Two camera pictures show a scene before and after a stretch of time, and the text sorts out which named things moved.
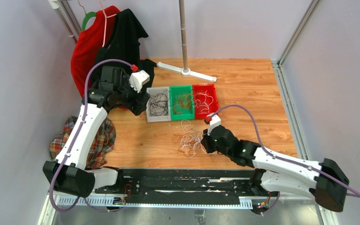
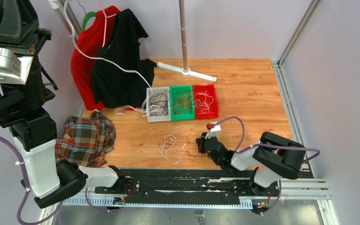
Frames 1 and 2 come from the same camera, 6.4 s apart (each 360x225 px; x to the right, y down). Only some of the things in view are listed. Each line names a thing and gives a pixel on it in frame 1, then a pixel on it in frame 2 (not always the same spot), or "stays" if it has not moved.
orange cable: [183, 102] stays
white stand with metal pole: [185, 71] stays
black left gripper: [136, 107] to [13, 24]
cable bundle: [191, 140] to [170, 154]
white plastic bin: [159, 108] stays
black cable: [159, 104] stays
